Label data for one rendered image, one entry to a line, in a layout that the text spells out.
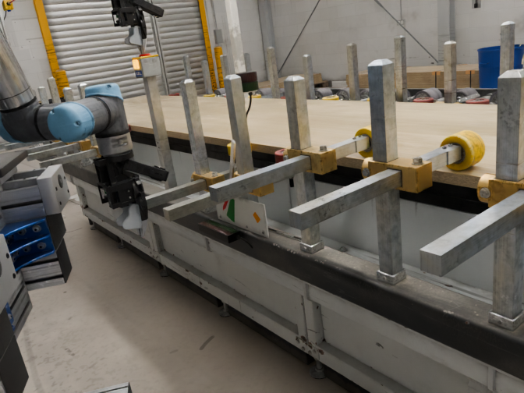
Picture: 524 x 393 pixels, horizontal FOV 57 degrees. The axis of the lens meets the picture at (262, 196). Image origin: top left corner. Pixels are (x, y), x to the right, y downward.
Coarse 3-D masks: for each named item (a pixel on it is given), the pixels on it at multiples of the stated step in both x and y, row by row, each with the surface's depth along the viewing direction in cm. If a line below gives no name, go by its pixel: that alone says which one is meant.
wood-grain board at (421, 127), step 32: (160, 96) 364; (224, 128) 196; (256, 128) 187; (288, 128) 178; (320, 128) 170; (352, 128) 163; (416, 128) 150; (448, 128) 145; (480, 128) 140; (352, 160) 128
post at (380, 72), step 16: (384, 64) 89; (368, 80) 92; (384, 80) 90; (384, 96) 91; (384, 112) 92; (384, 128) 92; (384, 144) 94; (384, 160) 95; (384, 208) 99; (384, 224) 100; (400, 224) 101; (384, 240) 101; (400, 240) 102; (384, 256) 102; (400, 256) 103; (384, 272) 104
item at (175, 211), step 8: (248, 192) 133; (192, 200) 124; (200, 200) 124; (208, 200) 126; (224, 200) 129; (168, 208) 120; (176, 208) 120; (184, 208) 122; (192, 208) 123; (200, 208) 125; (168, 216) 120; (176, 216) 121; (184, 216) 122
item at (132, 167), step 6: (126, 162) 110; (132, 162) 111; (138, 162) 112; (126, 168) 110; (132, 168) 111; (138, 168) 112; (144, 168) 113; (150, 168) 114; (156, 168) 114; (162, 168) 116; (144, 174) 113; (150, 174) 114; (156, 174) 115; (162, 174) 116; (156, 180) 117; (162, 180) 116
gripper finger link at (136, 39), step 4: (136, 28) 161; (136, 32) 161; (140, 32) 162; (132, 36) 161; (136, 36) 162; (140, 36) 162; (132, 40) 161; (136, 40) 162; (140, 40) 163; (144, 40) 163; (136, 44) 162; (140, 44) 163; (144, 44) 164; (144, 48) 165
